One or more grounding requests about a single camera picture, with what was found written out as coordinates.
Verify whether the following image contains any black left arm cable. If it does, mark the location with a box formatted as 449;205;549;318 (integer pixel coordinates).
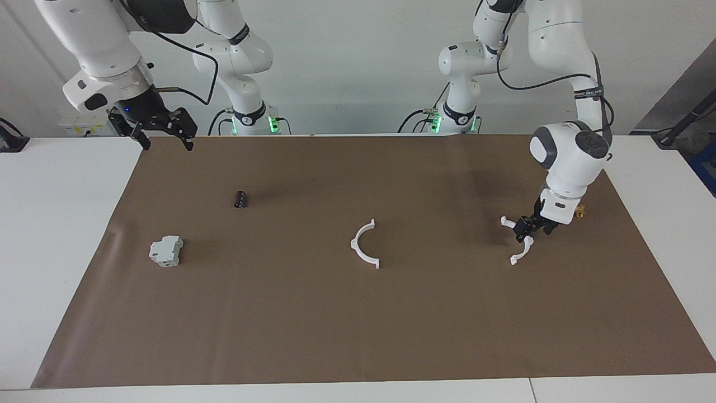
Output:
496;11;616;135

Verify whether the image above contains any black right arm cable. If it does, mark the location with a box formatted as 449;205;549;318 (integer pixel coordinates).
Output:
120;0;220;106

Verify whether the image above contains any blue crate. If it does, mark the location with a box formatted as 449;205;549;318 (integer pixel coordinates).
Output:
689;143;716;198

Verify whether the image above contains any black desk stand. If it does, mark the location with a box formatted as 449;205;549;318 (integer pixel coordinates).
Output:
0;118;30;153

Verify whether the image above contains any brown paper table mat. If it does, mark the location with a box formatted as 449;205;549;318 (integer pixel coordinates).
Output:
31;133;716;390

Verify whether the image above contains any black tripod leg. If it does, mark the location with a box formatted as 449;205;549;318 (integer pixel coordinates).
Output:
652;90;716;149

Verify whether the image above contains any white power strip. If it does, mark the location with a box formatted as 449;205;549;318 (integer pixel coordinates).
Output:
59;115;111;137

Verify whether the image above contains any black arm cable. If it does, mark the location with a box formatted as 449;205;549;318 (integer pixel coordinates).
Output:
496;11;616;135
120;0;220;106

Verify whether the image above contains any black base cable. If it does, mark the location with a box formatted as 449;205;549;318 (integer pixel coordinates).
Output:
208;108;231;136
398;84;449;133

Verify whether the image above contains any white circuit breaker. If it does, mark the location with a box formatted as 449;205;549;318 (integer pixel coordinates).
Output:
148;235;184;268

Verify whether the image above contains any white half pipe clamp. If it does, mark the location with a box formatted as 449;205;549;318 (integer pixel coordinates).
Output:
350;219;380;270
501;215;535;266

